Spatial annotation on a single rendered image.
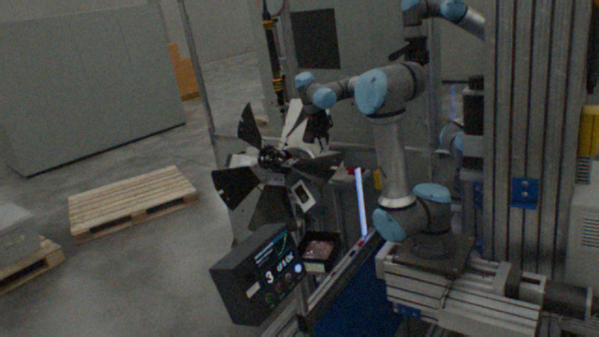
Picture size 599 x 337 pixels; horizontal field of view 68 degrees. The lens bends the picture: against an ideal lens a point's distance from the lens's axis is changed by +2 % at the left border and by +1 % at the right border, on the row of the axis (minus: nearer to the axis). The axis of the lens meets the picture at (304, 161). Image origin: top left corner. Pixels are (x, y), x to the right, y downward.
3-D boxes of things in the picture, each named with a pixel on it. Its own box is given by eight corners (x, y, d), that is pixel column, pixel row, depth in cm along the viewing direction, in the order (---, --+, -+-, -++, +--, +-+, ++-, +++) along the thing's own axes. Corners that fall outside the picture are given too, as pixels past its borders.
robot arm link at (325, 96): (344, 85, 158) (328, 78, 166) (318, 93, 153) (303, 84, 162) (345, 106, 162) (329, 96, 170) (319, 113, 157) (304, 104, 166)
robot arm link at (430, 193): (460, 223, 143) (459, 185, 138) (429, 238, 138) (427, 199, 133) (433, 210, 154) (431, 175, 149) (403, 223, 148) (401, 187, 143)
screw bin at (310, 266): (308, 242, 206) (306, 230, 204) (343, 244, 200) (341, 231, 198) (293, 271, 187) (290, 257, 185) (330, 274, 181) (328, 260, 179)
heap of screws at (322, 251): (309, 244, 204) (308, 238, 203) (339, 246, 199) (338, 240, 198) (296, 269, 188) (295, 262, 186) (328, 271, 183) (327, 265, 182)
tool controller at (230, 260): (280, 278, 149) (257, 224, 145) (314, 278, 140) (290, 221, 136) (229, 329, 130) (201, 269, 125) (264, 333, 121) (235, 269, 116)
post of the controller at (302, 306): (302, 307, 158) (294, 261, 151) (309, 310, 156) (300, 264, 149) (298, 313, 156) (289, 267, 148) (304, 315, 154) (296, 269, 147)
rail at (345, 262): (394, 213, 226) (393, 199, 223) (401, 214, 224) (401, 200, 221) (299, 330, 158) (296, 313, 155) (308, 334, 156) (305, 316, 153)
